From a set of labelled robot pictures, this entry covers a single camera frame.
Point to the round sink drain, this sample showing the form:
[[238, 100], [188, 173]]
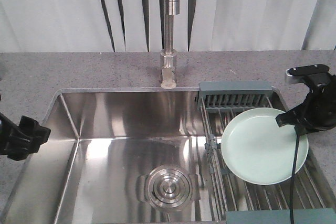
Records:
[[168, 188]]

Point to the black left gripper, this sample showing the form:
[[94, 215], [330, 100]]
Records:
[[19, 150]]

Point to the chrome kitchen faucet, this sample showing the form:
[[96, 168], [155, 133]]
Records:
[[171, 8]]

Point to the light green round plate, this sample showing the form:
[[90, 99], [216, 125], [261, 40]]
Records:
[[260, 152]]

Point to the stainless steel sink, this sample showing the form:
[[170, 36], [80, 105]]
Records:
[[101, 141]]

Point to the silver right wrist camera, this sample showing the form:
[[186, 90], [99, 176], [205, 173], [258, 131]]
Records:
[[304, 73]]

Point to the teal rack end caddy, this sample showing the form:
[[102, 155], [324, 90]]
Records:
[[233, 95]]

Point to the chrome faucet lever handle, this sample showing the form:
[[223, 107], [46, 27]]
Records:
[[167, 79]]

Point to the white pleated curtain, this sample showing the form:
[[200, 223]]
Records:
[[137, 25]]

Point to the metal roll-up drying rack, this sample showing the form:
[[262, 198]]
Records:
[[231, 193]]

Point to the teal sponge block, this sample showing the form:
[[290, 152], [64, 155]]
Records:
[[317, 215]]

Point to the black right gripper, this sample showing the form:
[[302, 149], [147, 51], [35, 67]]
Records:
[[317, 112]]

